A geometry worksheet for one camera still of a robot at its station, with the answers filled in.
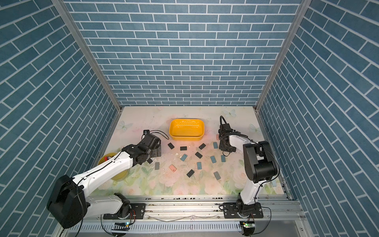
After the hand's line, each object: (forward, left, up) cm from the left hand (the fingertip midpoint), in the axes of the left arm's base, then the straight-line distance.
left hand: (155, 149), depth 85 cm
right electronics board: (-36, -51, -14) cm, 64 cm away
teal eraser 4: (+9, -37, -9) cm, 39 cm away
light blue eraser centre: (0, -16, -10) cm, 19 cm away
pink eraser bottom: (-7, -10, -10) cm, 16 cm away
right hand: (+7, -45, -10) cm, 47 cm away
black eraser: (+9, -7, -10) cm, 15 cm away
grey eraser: (-11, -37, -10) cm, 40 cm away
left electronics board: (-35, +13, -13) cm, 40 cm away
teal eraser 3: (0, -41, -10) cm, 43 cm away
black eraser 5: (-10, -20, -10) cm, 25 cm away
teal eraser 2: (-1, -35, -10) cm, 37 cm away
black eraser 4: (+2, -26, -10) cm, 28 cm away
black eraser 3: (+8, -28, -10) cm, 31 cm away
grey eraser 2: (-5, 0, -12) cm, 12 cm away
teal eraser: (-5, -26, -10) cm, 28 cm away
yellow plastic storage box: (+21, -17, -8) cm, 29 cm away
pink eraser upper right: (+16, -39, -10) cm, 44 cm away
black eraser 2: (+7, -15, -9) cm, 19 cm away
